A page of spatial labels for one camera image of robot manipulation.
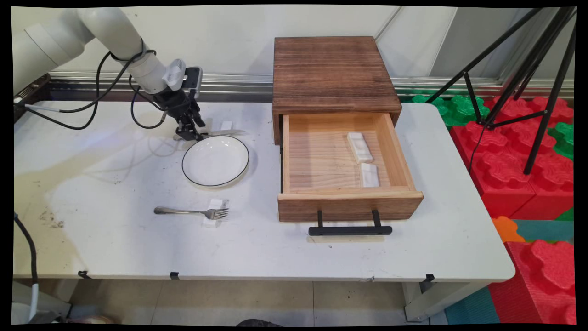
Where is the black velcro cable strap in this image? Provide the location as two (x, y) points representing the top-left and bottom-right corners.
(110, 40), (157, 63)

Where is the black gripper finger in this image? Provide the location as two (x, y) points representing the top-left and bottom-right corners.
(189, 103), (206, 129)
(176, 114), (203, 142)

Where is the white ribbed camera mount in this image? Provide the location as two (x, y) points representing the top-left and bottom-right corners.
(162, 58), (187, 91)

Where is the long white ceramic rest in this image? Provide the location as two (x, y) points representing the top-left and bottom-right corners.
(347, 132), (374, 165)

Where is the teal foam mat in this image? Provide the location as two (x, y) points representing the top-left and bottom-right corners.
(512, 219), (575, 243)
(445, 286), (500, 325)

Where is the white table leg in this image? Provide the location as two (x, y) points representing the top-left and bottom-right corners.
(402, 280), (474, 322)

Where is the light wooden drawer black handle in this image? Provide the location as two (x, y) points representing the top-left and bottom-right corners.
(277, 113), (424, 237)

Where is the black cable with white sleeve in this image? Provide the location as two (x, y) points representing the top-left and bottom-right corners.
(23, 50), (157, 131)

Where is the silver table knife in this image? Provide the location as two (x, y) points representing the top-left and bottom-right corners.
(173, 129), (246, 140)

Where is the orange foam piece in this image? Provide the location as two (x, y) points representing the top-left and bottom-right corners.
(492, 216), (526, 243)

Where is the dark brown wooden cabinet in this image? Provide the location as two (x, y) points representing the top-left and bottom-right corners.
(272, 36), (402, 146)

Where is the silver fork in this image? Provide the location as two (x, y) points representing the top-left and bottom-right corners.
(153, 206), (229, 220)

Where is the thick black cable brass connector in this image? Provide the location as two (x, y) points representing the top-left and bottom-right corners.
(14, 212), (39, 322)

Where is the aluminium wall rail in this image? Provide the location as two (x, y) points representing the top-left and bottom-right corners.
(48, 71), (575, 103)

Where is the black tripod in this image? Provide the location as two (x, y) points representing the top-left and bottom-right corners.
(425, 7), (577, 175)

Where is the white plate with black rim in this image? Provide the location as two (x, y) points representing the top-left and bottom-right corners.
(181, 135), (250, 188)

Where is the green foam block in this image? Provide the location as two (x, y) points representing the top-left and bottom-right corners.
(548, 122), (575, 160)
(411, 94), (490, 127)

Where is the short white ceramic rest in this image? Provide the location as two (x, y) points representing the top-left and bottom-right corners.
(360, 163), (380, 188)

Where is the large red foam block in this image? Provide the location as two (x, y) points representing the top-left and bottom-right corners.
(449, 120), (575, 220)

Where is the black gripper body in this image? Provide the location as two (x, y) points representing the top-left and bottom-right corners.
(153, 88), (202, 122)

